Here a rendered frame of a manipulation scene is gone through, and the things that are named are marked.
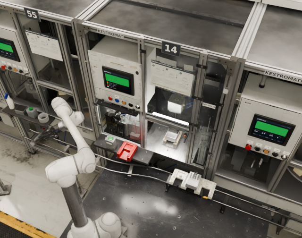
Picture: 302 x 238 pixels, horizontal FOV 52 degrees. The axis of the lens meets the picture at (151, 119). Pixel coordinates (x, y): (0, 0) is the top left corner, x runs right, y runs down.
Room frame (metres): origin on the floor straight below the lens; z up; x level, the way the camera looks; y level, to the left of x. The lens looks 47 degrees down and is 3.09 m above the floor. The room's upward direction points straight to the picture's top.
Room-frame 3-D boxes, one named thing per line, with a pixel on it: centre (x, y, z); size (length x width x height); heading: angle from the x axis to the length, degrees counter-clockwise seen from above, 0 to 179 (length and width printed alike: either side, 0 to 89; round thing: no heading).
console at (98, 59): (1.89, 0.22, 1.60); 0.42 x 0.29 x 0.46; 66
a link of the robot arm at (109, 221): (1.02, 0.31, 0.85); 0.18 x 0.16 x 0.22; 113
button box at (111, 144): (1.72, 0.35, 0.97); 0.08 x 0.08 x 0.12; 66
